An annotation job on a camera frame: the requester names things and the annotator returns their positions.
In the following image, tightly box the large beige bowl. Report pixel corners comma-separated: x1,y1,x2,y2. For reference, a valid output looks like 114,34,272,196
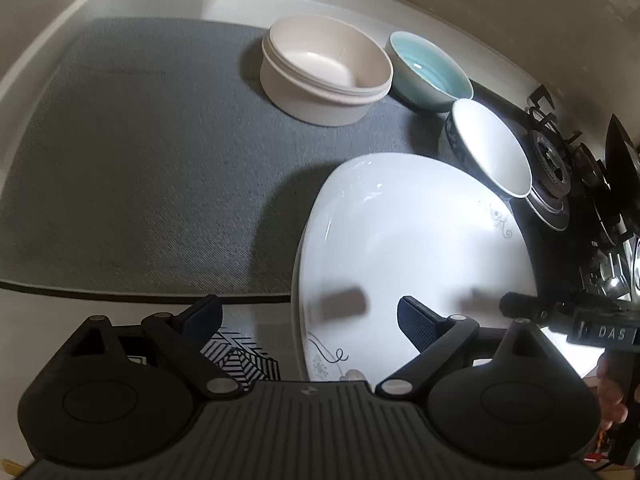
259,16,394,127

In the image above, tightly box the black glass stove top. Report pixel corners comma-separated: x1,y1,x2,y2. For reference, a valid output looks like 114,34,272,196
470,77,640,311

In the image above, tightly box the light blue bowl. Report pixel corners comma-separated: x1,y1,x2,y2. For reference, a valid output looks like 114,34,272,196
384,31,474,113

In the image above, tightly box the white floral square plate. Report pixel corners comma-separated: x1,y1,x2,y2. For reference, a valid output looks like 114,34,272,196
290,152,541,383

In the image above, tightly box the silver gas stove burner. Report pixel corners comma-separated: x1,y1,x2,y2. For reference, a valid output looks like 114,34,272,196
520,130,573,231
580,232,640,301

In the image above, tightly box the black and white geometric marker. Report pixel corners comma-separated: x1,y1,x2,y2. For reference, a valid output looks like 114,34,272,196
200,327,281,393

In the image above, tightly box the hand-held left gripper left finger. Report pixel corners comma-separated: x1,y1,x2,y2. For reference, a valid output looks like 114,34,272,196
62,295,241,399

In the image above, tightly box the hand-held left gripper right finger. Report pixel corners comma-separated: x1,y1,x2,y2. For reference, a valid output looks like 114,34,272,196
375,295,555,401

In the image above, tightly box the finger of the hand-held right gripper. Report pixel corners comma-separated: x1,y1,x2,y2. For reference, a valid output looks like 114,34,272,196
500,291,571,323

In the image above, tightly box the white bowl with blue pattern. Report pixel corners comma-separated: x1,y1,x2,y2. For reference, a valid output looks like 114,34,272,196
439,98,533,198

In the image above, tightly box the person's right hand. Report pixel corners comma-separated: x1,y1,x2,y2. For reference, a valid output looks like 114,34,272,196
597,349,629,431

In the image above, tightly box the grey woven mat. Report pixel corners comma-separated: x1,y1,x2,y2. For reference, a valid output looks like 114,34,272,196
0,17,451,306

